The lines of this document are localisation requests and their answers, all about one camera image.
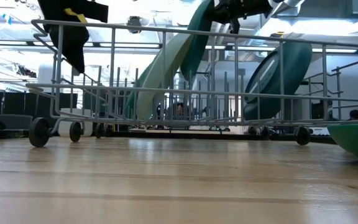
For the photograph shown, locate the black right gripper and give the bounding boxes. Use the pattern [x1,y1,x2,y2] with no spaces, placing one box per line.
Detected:
[212,0,275,34]

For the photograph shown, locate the small dark teal plate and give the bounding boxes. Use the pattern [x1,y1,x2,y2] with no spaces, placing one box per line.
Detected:
[242,40,313,121]

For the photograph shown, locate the pale green plate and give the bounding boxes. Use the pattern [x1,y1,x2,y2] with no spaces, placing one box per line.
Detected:
[135,32,196,121]

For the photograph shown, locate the grey wire dish rack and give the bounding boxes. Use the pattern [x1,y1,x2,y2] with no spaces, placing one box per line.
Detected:
[25,19,358,149]

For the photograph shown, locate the black ceiling device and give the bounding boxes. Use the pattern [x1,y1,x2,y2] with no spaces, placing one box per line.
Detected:
[126,16,143,34]

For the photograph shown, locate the black partition panels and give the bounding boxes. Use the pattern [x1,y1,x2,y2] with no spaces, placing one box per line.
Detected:
[0,90,78,130]

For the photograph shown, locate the grey chair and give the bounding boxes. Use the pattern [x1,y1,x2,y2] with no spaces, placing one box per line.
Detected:
[0,114,34,131]

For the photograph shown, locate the black aluminium table frame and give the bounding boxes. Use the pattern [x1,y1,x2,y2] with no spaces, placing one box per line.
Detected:
[0,129,337,144]

